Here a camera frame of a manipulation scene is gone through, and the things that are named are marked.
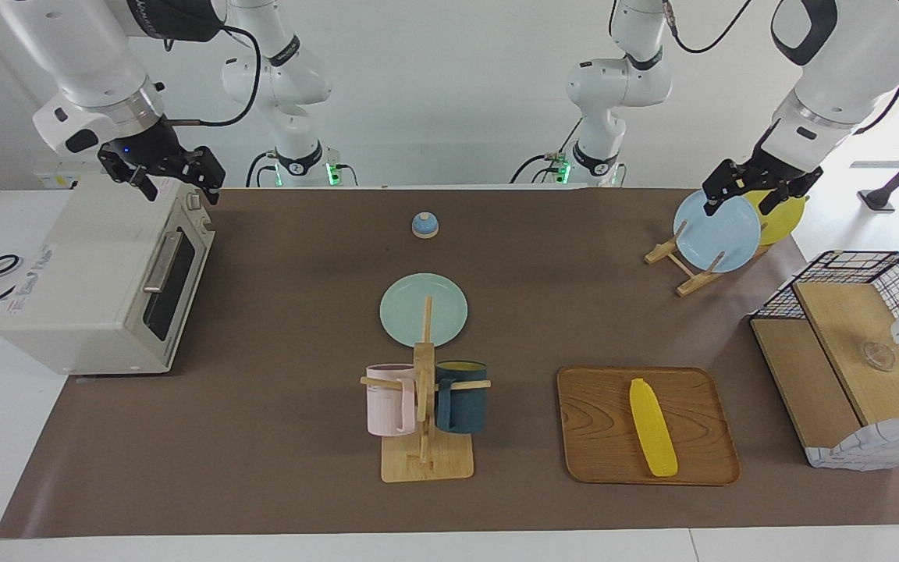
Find brown table mat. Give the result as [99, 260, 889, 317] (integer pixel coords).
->
[0, 187, 899, 539]

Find pink mug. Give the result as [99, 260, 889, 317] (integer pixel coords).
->
[364, 364, 419, 437]

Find wooden mug rack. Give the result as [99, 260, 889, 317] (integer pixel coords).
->
[360, 295, 492, 483]

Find wooden plate rack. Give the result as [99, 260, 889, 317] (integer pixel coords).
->
[644, 221, 772, 297]

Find light blue plate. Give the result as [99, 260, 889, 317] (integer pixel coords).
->
[673, 187, 762, 274]

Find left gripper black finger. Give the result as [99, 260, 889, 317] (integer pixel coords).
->
[702, 183, 733, 217]
[757, 184, 791, 216]

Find glass oven door with handle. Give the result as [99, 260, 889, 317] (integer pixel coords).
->
[137, 225, 215, 374]

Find wire basket with checkered liner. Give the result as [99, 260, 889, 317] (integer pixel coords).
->
[749, 250, 899, 471]

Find white power strip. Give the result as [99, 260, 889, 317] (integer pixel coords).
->
[33, 160, 107, 190]

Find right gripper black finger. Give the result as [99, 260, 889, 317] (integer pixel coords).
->
[131, 167, 160, 202]
[197, 165, 226, 206]

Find yellow corn cob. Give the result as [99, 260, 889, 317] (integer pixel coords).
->
[628, 378, 680, 478]

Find dark teal mug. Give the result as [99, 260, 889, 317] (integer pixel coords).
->
[434, 360, 489, 436]

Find white toaster oven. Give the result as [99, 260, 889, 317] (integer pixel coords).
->
[0, 173, 216, 377]

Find mint green plate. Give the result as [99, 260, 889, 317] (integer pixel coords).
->
[378, 272, 469, 349]

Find yellow plate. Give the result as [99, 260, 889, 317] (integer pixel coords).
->
[742, 190, 808, 247]

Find wooden two-tier shelf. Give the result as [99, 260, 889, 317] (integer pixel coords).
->
[752, 281, 899, 450]

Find brown wooden tray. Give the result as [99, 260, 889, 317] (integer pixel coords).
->
[556, 365, 742, 487]

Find small clear glass dish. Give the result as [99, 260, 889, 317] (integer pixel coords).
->
[859, 341, 897, 372]

